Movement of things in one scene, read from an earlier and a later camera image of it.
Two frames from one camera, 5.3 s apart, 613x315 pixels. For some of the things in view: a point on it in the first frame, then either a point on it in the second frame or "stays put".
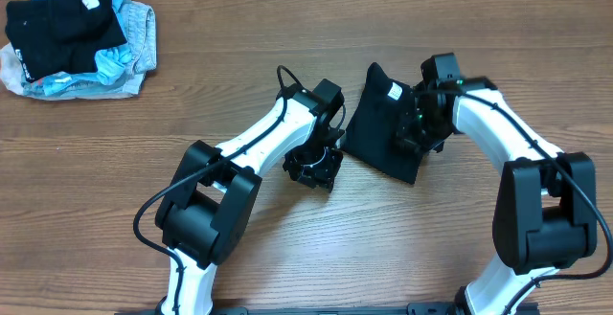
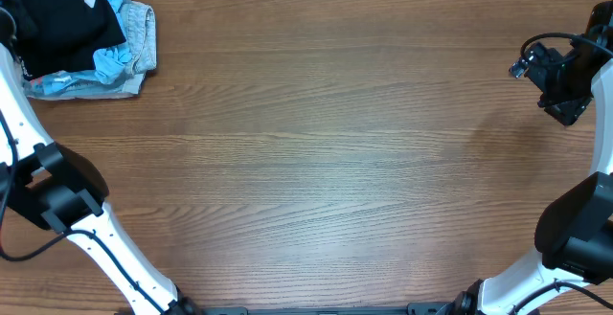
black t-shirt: x=385 y=103 -> x=37 y=21
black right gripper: x=408 y=139 -> x=565 y=109
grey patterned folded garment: x=140 y=22 stays put
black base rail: x=413 y=308 stays put
